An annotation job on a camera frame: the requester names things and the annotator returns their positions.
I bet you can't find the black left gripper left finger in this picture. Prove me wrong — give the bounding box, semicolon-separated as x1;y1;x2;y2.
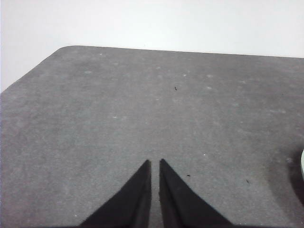
80;159;152;228

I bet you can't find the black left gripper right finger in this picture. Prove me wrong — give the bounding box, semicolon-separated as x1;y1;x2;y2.
158;158;235;228

